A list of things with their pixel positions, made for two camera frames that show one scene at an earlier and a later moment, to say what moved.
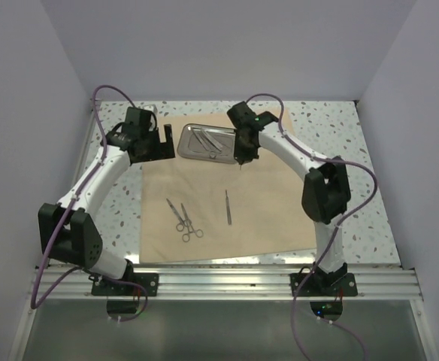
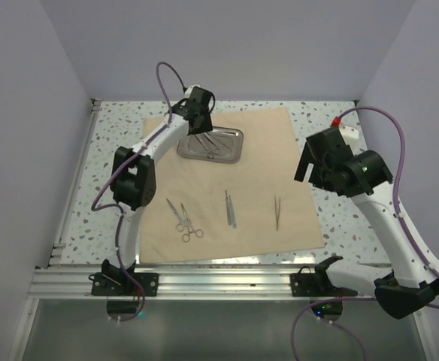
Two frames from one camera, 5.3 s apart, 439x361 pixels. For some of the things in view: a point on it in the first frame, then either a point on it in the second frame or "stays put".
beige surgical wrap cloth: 195,207 stays put
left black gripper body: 152,141 → 205,125
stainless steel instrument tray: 208,143 stays put
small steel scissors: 181,222 stays put
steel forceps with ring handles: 198,232 stays put
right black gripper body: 243,151 → 321,177
